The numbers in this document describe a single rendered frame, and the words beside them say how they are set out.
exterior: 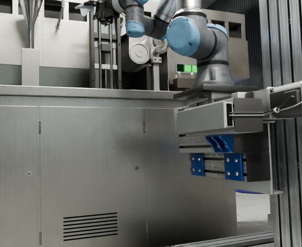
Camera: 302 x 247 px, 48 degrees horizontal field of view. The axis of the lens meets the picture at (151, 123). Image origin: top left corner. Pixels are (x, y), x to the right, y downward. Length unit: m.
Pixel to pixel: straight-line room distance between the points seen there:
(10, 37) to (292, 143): 1.73
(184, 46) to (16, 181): 0.91
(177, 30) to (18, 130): 0.82
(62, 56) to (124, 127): 0.81
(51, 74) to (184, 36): 1.26
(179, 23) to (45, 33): 1.29
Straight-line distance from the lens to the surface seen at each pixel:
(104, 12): 1.52
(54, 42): 2.27
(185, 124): 1.05
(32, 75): 1.94
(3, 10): 2.41
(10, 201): 1.58
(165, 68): 2.09
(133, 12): 1.37
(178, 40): 1.13
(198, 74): 1.23
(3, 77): 2.21
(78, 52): 2.27
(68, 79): 2.22
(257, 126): 0.92
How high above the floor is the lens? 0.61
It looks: 4 degrees up
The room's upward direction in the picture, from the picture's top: 2 degrees counter-clockwise
